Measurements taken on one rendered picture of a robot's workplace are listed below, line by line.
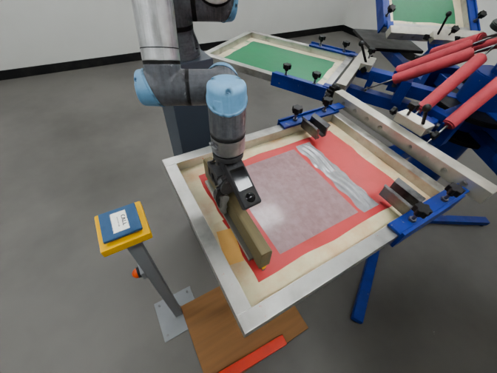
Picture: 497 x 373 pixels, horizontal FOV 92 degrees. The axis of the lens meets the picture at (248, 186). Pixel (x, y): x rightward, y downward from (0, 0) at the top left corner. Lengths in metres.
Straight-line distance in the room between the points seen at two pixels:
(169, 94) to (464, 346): 1.97
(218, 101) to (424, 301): 1.82
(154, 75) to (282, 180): 0.50
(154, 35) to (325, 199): 0.63
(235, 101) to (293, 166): 0.50
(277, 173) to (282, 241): 0.27
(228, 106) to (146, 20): 0.22
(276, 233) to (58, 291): 1.52
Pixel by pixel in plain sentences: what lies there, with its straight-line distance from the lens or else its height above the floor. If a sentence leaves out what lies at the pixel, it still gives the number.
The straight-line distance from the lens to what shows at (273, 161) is 0.90.
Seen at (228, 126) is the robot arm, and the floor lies 1.29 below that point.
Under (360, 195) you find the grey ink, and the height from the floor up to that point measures 0.96.
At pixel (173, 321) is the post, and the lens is 1.61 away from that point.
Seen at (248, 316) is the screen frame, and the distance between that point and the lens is 0.58.
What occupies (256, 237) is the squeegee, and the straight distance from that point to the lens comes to 0.57.
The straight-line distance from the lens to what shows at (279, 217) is 0.73.
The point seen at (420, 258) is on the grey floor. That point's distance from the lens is 2.16.
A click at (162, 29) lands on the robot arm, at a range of 0.56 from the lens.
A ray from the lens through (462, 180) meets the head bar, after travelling 1.05.
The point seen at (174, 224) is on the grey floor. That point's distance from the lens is 1.89.
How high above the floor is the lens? 1.55
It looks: 49 degrees down
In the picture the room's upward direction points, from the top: 4 degrees clockwise
